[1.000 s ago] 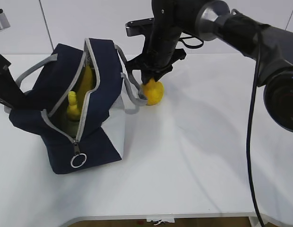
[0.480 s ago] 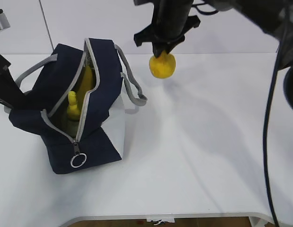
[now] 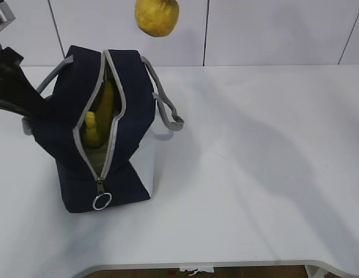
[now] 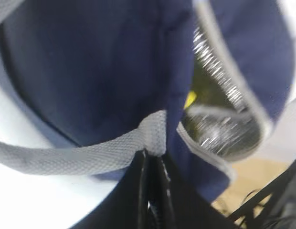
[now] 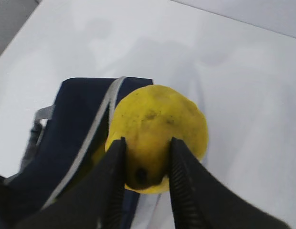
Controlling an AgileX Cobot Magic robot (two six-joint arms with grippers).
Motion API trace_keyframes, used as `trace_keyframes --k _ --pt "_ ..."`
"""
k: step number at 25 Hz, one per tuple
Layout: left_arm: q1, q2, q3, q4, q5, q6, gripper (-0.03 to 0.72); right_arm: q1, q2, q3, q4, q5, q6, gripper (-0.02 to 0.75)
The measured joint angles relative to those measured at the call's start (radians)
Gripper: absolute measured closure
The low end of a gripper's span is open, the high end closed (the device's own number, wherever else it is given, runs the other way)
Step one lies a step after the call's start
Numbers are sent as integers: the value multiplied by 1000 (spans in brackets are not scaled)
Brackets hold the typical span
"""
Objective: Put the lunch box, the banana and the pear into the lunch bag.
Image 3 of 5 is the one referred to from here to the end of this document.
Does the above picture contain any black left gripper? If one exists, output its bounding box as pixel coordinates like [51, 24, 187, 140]
[0, 44, 52, 119]

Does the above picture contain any yellow banana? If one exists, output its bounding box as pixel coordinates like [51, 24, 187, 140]
[82, 81, 115, 148]

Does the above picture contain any navy blue lunch bag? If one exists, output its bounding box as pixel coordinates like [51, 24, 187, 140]
[23, 45, 184, 213]

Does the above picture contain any yellow pear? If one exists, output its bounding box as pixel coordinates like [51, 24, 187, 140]
[135, 0, 180, 38]

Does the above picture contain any glass container green lid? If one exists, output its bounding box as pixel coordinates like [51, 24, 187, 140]
[85, 144, 113, 179]

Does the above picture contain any white tape on table edge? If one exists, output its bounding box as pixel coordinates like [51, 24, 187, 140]
[179, 266, 215, 276]

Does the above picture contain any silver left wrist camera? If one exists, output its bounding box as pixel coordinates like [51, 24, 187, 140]
[0, 0, 16, 32]

